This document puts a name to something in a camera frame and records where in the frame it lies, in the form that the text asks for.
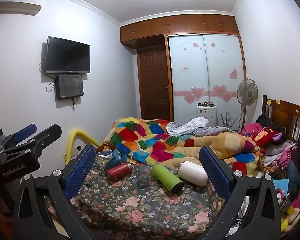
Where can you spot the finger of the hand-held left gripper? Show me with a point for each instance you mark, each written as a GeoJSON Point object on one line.
{"type": "Point", "coordinates": [25, 131]}
{"type": "Point", "coordinates": [48, 132]}

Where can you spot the colourful patchwork quilt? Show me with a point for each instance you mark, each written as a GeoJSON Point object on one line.
{"type": "Point", "coordinates": [150, 140]}

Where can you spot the brown wooden door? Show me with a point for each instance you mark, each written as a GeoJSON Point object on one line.
{"type": "Point", "coordinates": [155, 85]}

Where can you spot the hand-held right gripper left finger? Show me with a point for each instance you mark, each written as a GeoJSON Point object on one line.
{"type": "Point", "coordinates": [81, 170]}

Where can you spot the pile of clothes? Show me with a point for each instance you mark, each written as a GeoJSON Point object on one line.
{"type": "Point", "coordinates": [287, 155]}

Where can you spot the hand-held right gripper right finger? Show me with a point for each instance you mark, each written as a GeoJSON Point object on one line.
{"type": "Point", "coordinates": [215, 172]}

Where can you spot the wooden bed headboard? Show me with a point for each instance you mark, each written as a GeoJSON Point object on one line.
{"type": "Point", "coordinates": [287, 117]}

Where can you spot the dried twig decoration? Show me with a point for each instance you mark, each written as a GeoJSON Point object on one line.
{"type": "Point", "coordinates": [228, 121]}

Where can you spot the red plush toy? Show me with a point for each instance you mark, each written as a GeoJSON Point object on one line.
{"type": "Point", "coordinates": [266, 136]}

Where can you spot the floral bed sheet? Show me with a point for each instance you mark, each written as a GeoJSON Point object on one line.
{"type": "Point", "coordinates": [140, 212]}

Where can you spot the teal cup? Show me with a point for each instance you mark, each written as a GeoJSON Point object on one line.
{"type": "Point", "coordinates": [113, 163]}

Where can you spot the black wall television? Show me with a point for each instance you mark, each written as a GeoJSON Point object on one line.
{"type": "Point", "coordinates": [68, 55]}

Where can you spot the green bottle cup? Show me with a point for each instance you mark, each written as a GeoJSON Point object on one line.
{"type": "Point", "coordinates": [166, 177]}

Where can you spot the wooden overhead cabinets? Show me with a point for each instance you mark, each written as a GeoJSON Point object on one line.
{"type": "Point", "coordinates": [180, 25]}

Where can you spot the yellow foam tube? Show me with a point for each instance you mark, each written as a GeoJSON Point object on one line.
{"type": "Point", "coordinates": [76, 136]}

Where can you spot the grey white crumpled cloth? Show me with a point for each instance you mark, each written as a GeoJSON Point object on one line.
{"type": "Point", "coordinates": [190, 125]}

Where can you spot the red cylindrical bottle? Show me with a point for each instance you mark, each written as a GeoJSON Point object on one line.
{"type": "Point", "coordinates": [118, 172]}

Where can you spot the white floor appliance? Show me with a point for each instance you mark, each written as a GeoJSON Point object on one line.
{"type": "Point", "coordinates": [206, 113]}

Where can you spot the small black wall monitor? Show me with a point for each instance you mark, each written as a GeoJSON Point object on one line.
{"type": "Point", "coordinates": [70, 86]}

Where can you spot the yellow pink plush toy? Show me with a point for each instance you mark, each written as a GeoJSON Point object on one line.
{"type": "Point", "coordinates": [293, 211]}

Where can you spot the glass wardrobe with pink hearts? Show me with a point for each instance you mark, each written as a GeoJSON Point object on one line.
{"type": "Point", "coordinates": [202, 67]}

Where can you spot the blue paper sheet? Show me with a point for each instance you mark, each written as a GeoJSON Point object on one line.
{"type": "Point", "coordinates": [281, 186]}

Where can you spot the pink cloth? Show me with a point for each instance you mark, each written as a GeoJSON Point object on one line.
{"type": "Point", "coordinates": [251, 128]}

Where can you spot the white cylindrical bottle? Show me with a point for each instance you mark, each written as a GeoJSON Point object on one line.
{"type": "Point", "coordinates": [192, 173]}

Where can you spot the clear glass cup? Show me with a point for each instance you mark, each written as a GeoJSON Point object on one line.
{"type": "Point", "coordinates": [145, 176]}

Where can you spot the black bag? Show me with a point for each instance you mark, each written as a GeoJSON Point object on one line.
{"type": "Point", "coordinates": [264, 120]}

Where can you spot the standing electric fan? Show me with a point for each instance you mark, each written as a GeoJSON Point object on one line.
{"type": "Point", "coordinates": [247, 91]}

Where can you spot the white air conditioner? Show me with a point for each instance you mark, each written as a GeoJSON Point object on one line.
{"type": "Point", "coordinates": [17, 8]}

